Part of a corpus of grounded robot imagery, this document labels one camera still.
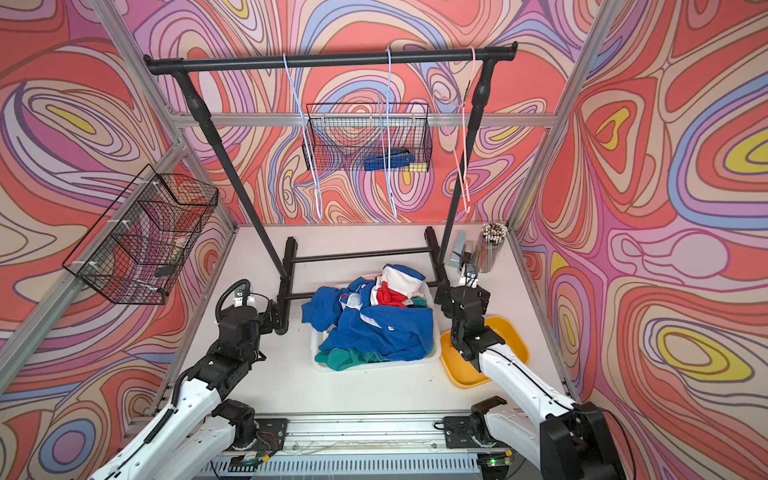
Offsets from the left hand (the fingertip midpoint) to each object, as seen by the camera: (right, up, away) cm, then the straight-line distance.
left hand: (258, 303), depth 80 cm
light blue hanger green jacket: (+38, +34, +35) cm, 62 cm away
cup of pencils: (+68, +18, +13) cm, 72 cm away
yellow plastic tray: (+56, -20, +2) cm, 59 cm away
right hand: (+56, +3, +5) cm, 57 cm away
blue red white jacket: (+31, -3, -4) cm, 32 cm away
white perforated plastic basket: (+18, -15, -5) cm, 24 cm away
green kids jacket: (+23, -13, -5) cm, 27 cm away
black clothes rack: (+54, +17, +32) cm, 65 cm away
